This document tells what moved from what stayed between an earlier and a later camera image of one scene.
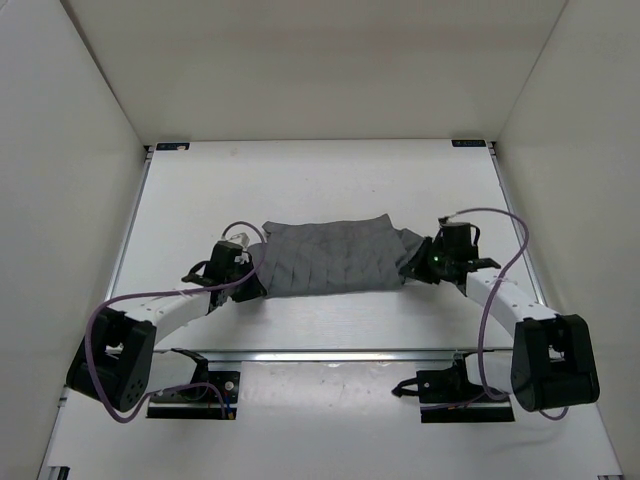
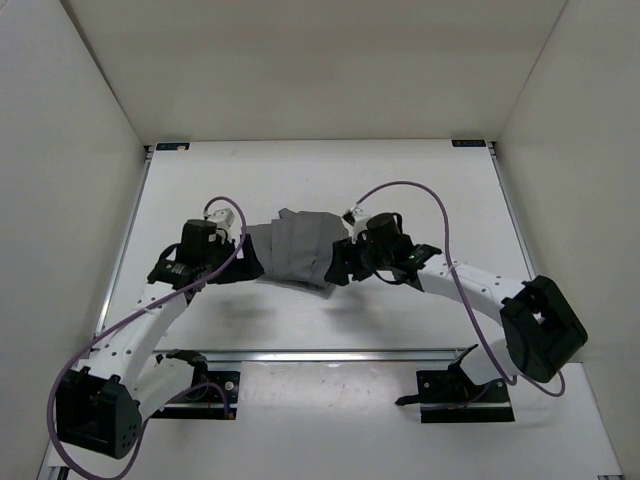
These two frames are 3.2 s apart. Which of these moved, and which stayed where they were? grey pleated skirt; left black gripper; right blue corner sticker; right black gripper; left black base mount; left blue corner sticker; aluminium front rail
Moved: left black gripper; right black gripper; grey pleated skirt
Stayed: left black base mount; right blue corner sticker; aluminium front rail; left blue corner sticker
